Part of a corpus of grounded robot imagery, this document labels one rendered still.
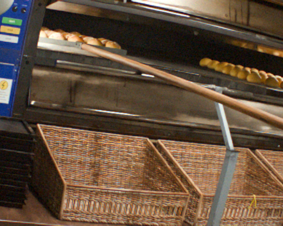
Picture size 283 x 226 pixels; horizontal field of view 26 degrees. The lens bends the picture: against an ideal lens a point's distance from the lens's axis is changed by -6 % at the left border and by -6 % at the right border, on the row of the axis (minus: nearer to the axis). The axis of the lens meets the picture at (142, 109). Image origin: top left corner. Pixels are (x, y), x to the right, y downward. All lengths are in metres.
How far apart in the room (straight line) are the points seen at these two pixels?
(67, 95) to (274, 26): 1.15
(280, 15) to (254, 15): 0.18
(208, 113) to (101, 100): 0.57
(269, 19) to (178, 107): 0.69
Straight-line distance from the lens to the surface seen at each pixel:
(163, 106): 3.03
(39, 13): 2.74
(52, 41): 3.19
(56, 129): 2.81
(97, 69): 2.45
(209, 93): 2.06
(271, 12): 3.32
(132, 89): 2.96
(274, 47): 3.14
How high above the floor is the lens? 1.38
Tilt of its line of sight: 8 degrees down
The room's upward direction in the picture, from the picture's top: 12 degrees clockwise
